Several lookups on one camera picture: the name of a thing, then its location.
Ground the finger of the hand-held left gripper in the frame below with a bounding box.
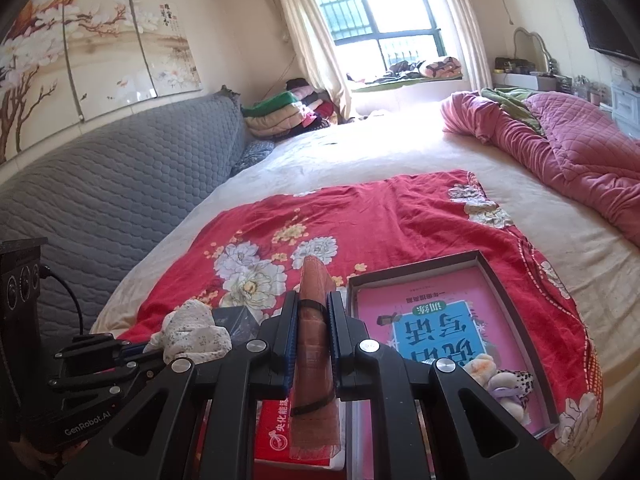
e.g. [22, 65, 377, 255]
[47, 360, 171, 397]
[54, 332, 153, 362]

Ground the bed with cream sheet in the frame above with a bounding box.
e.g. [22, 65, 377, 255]
[90, 87, 640, 461]

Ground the black cable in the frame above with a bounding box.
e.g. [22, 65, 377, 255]
[40, 265, 86, 336]

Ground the person's left hand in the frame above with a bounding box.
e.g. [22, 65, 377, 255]
[0, 437, 68, 476]

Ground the green cloth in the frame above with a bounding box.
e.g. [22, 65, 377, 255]
[480, 87, 546, 136]

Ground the red floral blanket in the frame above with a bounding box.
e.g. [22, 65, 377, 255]
[117, 170, 606, 466]

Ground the white drawer cabinet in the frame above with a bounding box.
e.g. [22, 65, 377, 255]
[607, 82, 640, 141]

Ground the beige fluffy ball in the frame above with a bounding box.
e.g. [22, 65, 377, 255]
[462, 352, 501, 386]

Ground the folded floral bedding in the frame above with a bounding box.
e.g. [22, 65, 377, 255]
[385, 56, 463, 83]

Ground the blue patterned pillow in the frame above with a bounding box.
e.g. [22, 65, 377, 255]
[230, 140, 276, 177]

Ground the red tissue packet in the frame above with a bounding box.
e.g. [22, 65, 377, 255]
[255, 397, 348, 471]

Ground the shallow cardboard box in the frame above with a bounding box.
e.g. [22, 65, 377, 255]
[346, 249, 560, 480]

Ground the cream curtain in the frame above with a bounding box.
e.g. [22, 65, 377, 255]
[430, 0, 493, 92]
[270, 0, 356, 121]

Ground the brown packet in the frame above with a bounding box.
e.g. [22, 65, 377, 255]
[290, 255, 346, 461]

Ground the pink and blue book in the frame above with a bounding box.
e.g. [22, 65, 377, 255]
[356, 266, 546, 436]

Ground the window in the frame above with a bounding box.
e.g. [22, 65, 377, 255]
[306, 0, 448, 92]

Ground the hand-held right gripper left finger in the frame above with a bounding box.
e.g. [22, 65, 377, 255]
[52, 290, 301, 480]

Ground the pink quilt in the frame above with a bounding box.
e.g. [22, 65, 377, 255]
[440, 91, 640, 248]

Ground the black elastic band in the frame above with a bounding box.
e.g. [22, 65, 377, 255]
[291, 299, 337, 417]

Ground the purple and white scrunchie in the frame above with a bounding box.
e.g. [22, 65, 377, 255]
[487, 377, 526, 423]

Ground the stack of folded clothes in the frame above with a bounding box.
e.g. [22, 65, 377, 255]
[241, 77, 341, 138]

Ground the white vanity table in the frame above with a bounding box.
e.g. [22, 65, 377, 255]
[491, 70, 576, 93]

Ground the grey quilted headboard cover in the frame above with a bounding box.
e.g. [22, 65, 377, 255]
[0, 92, 248, 356]

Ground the white floral cloth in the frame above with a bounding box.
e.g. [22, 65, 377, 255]
[147, 299, 233, 363]

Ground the leopard print scrunchie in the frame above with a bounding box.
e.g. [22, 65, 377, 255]
[500, 369, 536, 411]

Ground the vanity mirror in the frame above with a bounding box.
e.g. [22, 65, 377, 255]
[512, 27, 556, 73]

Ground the black television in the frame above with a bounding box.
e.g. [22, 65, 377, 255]
[572, 0, 640, 63]

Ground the small black box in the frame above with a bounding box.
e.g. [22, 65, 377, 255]
[210, 305, 273, 341]

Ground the floral wall painting panel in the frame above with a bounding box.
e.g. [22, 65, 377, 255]
[0, 0, 83, 166]
[129, 0, 203, 98]
[62, 0, 158, 122]

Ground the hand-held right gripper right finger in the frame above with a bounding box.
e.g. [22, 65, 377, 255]
[327, 291, 576, 480]

